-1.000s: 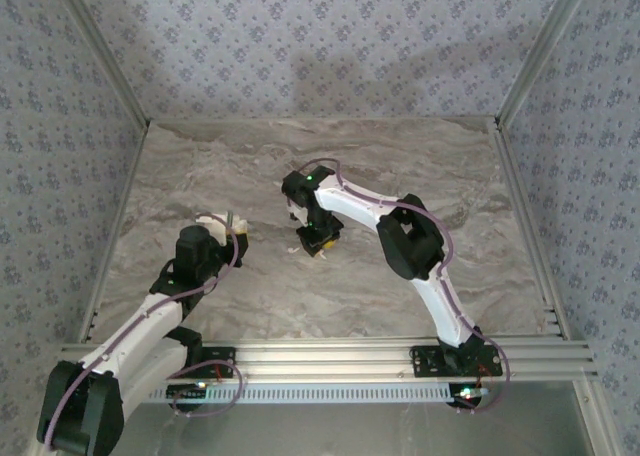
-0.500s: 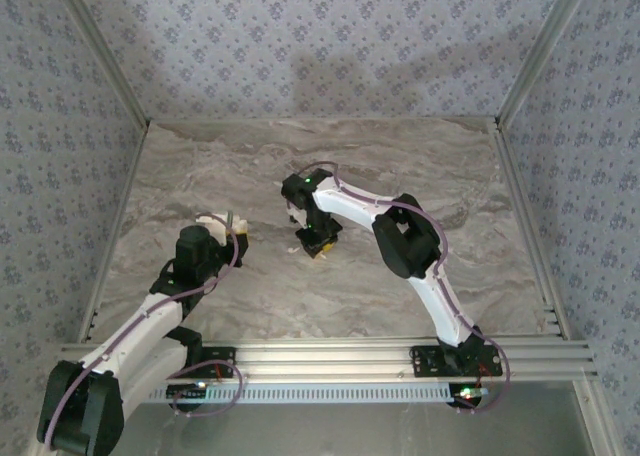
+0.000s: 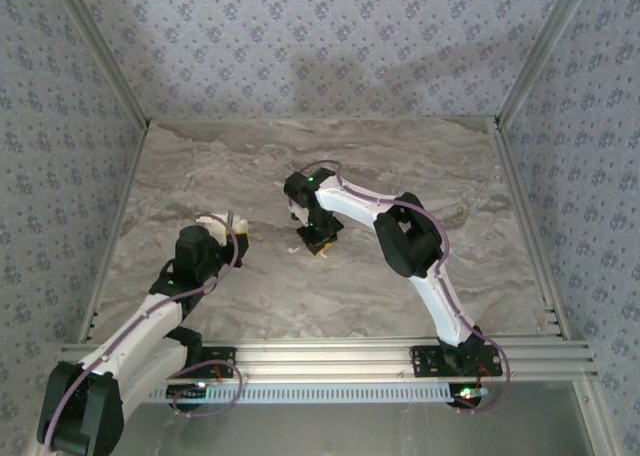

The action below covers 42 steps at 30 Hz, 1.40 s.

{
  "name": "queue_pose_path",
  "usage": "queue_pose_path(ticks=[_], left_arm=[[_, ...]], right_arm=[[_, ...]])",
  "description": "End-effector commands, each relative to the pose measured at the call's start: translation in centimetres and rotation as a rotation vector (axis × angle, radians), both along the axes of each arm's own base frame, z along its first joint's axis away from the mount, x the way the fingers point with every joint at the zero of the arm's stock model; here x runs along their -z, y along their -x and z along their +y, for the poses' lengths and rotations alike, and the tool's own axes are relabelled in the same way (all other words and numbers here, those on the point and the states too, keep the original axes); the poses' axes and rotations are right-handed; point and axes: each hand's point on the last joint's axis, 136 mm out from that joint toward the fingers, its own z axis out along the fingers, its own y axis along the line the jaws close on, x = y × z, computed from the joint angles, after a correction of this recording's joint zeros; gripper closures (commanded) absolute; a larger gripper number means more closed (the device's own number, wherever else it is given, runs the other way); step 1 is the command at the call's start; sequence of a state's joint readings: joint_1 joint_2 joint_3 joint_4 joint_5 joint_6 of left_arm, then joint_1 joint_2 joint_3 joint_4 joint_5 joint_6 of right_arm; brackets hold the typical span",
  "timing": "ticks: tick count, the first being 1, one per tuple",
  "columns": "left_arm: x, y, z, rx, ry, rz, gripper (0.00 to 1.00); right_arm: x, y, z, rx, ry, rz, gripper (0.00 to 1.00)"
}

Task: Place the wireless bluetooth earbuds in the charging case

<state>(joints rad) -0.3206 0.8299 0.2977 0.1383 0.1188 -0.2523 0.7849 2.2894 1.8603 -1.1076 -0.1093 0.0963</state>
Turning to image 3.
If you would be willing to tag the aluminium mounting rail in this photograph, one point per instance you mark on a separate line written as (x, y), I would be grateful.
(325, 358)

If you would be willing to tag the aluminium table side rail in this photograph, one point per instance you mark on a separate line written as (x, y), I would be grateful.
(116, 226)
(526, 226)

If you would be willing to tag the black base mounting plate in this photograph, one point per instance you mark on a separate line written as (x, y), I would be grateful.
(425, 361)
(220, 358)

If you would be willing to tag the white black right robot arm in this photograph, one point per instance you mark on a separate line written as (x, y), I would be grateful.
(350, 203)

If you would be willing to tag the short aluminium frame strut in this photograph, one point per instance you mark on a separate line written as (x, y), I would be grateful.
(602, 436)

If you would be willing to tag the grey metal shelf panel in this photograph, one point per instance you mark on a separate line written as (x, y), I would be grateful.
(325, 433)

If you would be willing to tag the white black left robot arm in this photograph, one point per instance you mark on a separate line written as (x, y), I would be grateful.
(140, 326)

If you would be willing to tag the aluminium frame post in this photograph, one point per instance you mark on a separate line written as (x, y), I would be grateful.
(104, 51)
(540, 51)

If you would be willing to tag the black controller board with LED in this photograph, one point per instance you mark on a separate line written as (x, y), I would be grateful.
(185, 391)
(467, 392)

